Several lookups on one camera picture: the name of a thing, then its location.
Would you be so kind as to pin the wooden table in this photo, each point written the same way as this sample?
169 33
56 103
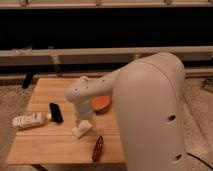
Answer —
54 143

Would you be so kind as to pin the white plastic bottle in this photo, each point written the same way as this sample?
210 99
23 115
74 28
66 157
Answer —
29 121

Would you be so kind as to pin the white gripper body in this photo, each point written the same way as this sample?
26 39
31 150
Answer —
84 110

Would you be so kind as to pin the black rectangular device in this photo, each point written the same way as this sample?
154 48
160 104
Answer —
55 113

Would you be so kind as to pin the orange ceramic bowl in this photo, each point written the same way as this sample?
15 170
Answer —
101 103

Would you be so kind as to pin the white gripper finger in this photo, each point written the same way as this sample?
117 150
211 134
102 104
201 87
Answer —
78 122
91 121

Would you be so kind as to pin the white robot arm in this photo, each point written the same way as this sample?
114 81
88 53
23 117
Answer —
146 96

